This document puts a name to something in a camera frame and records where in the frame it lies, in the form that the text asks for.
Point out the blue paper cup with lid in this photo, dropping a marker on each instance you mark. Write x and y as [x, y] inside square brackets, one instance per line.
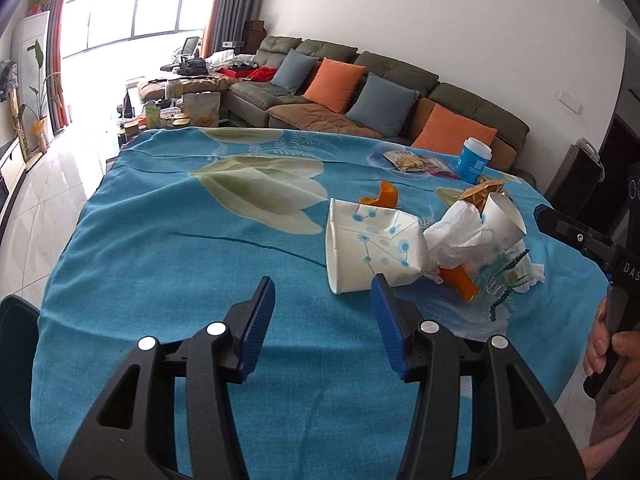
[472, 160]

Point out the grey-blue cushion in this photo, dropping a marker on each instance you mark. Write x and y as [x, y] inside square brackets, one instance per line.
[383, 106]
[293, 71]

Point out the dark blue chair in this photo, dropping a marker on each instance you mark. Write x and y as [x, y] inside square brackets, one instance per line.
[19, 339]

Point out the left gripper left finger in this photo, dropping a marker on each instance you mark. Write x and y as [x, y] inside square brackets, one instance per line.
[129, 432]

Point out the left grey orange curtain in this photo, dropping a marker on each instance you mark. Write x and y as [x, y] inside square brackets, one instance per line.
[57, 108]

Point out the orange peel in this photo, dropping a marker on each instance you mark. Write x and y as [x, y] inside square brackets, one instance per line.
[387, 196]

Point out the brown sofa seat pad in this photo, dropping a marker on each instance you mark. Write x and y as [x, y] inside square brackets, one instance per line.
[317, 118]

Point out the orange cushion near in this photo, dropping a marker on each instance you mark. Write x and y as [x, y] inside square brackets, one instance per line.
[445, 132]

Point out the green clear snack wrapper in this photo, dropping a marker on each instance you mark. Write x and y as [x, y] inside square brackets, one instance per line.
[498, 282]

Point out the crumpled white tissue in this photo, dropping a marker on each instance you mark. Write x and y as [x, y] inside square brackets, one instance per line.
[530, 272]

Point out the grey-blue cushion near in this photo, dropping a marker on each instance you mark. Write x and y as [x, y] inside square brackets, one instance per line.
[383, 106]

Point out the tall potted plant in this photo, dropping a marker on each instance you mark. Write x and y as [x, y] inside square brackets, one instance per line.
[45, 92]

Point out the crumpled tissue in cups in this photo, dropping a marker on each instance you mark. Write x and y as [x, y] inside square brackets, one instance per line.
[456, 238]

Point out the black office chair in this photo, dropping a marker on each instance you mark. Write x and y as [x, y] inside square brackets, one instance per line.
[189, 49]

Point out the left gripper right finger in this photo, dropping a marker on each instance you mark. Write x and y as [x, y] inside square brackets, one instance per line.
[516, 431]

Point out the blue floral tablecloth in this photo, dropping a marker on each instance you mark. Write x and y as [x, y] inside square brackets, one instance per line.
[155, 254]

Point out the pink snack packet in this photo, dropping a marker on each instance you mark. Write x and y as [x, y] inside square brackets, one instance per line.
[438, 168]

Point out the right grey orange curtain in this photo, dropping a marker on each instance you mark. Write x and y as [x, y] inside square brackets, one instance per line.
[226, 23]

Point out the flattened white paper cup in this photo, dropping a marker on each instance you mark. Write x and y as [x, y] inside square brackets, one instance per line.
[363, 241]

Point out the orange cushion far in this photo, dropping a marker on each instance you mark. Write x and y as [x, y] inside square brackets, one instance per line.
[334, 85]

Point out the white tv cabinet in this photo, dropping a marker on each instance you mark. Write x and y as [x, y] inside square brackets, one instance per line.
[13, 170]

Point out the grey orange curtain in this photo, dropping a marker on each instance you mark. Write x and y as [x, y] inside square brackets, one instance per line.
[226, 23]
[57, 108]

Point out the clear cracker packet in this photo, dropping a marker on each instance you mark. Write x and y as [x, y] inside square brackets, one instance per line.
[406, 162]

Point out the orange cushion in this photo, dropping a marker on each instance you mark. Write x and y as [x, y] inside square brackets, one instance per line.
[334, 85]
[445, 132]

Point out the brown gold opened snack bag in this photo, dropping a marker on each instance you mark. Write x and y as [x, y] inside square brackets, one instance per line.
[477, 195]

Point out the dark green sectional sofa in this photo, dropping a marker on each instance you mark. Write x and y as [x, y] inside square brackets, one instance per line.
[247, 101]

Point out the grey-blue cushion far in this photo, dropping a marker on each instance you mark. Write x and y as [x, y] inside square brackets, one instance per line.
[293, 71]

